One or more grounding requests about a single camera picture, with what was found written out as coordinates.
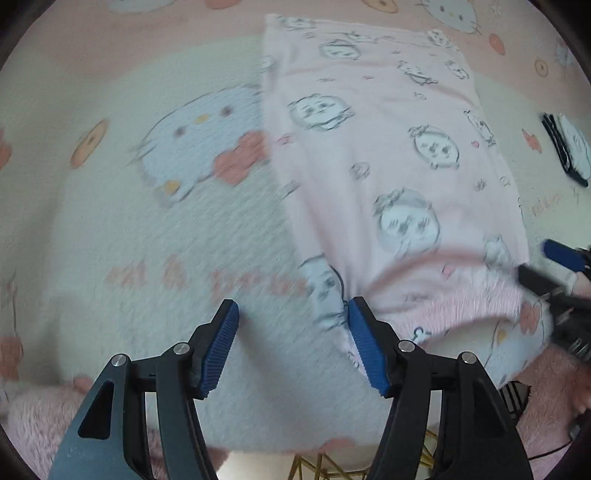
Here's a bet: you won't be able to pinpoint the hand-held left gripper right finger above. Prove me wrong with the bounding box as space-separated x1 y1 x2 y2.
346 296 534 480

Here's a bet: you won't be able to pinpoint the cartoon cat printed blanket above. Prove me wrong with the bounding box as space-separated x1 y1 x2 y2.
0 0 591 455

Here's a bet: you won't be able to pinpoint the folded dark striped clothes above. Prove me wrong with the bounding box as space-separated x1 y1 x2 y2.
541 112 591 188

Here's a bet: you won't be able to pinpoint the pink printed pants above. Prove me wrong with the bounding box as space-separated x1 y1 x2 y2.
260 14 533 370

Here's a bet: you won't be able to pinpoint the black cable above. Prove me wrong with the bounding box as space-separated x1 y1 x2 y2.
526 425 583 462

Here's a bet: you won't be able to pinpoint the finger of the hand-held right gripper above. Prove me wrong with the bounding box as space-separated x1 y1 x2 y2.
541 239 587 274
517 263 583 302

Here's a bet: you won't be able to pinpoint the gold metal wire frame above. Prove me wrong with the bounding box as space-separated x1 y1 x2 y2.
288 427 441 480

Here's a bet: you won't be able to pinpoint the black metal wire stand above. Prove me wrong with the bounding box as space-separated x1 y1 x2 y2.
499 381 533 423

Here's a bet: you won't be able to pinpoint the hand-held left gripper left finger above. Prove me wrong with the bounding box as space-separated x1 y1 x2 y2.
48 299 241 480

